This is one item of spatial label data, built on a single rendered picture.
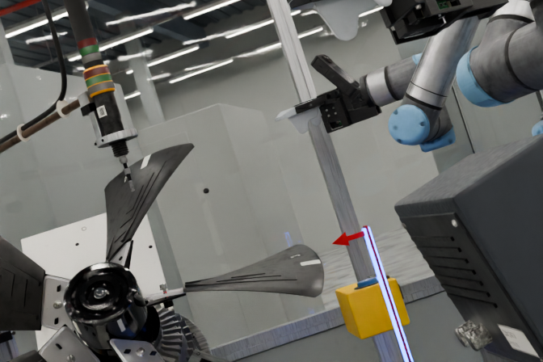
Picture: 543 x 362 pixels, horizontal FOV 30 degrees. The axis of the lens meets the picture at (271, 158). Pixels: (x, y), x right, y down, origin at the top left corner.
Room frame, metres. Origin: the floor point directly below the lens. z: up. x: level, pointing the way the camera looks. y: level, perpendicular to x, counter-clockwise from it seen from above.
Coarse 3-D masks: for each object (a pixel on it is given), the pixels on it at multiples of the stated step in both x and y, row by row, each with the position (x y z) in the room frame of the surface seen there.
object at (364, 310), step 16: (352, 288) 1.97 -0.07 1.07; (368, 288) 1.91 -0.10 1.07; (352, 304) 1.90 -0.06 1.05; (368, 304) 1.91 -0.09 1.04; (384, 304) 1.91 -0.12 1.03; (400, 304) 1.91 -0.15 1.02; (352, 320) 1.93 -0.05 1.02; (368, 320) 1.91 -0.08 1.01; (384, 320) 1.91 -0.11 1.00; (400, 320) 1.91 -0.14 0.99; (368, 336) 1.91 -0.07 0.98
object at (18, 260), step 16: (0, 240) 1.71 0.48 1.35; (0, 256) 1.70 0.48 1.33; (16, 256) 1.69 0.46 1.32; (0, 272) 1.70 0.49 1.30; (16, 272) 1.69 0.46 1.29; (32, 272) 1.68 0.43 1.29; (0, 288) 1.70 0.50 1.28; (16, 288) 1.69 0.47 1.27; (32, 288) 1.68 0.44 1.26; (0, 304) 1.70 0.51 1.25; (16, 304) 1.69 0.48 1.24; (32, 304) 1.68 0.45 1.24; (0, 320) 1.71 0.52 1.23; (16, 320) 1.70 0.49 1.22; (32, 320) 1.69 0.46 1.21
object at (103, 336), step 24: (96, 264) 1.63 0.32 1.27; (120, 264) 1.63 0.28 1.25; (72, 288) 1.61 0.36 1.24; (96, 288) 1.61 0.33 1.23; (120, 288) 1.60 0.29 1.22; (72, 312) 1.58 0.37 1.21; (96, 312) 1.58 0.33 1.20; (120, 312) 1.57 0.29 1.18; (144, 312) 1.63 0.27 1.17; (96, 336) 1.59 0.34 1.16; (120, 336) 1.60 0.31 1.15; (144, 336) 1.66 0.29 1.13
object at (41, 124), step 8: (72, 104) 1.72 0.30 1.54; (56, 112) 1.77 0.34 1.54; (64, 112) 1.75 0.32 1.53; (48, 120) 1.80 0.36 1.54; (56, 120) 1.79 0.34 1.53; (32, 128) 1.84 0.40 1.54; (40, 128) 1.83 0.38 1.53; (16, 136) 1.90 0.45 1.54; (24, 136) 1.87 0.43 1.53; (8, 144) 1.93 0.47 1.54; (0, 152) 1.97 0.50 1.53
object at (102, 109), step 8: (96, 96) 1.64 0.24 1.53; (104, 96) 1.64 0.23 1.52; (112, 96) 1.65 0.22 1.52; (96, 104) 1.65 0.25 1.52; (104, 104) 1.64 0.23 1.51; (112, 104) 1.65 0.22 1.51; (104, 112) 1.64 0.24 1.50; (112, 112) 1.64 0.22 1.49; (104, 120) 1.64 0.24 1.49; (112, 120) 1.64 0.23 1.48; (120, 120) 1.65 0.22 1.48; (104, 128) 1.65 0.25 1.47; (112, 128) 1.64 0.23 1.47; (120, 128) 1.65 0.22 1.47; (112, 144) 1.65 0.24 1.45; (120, 144) 1.65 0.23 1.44; (120, 152) 1.65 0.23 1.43; (128, 152) 1.66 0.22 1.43
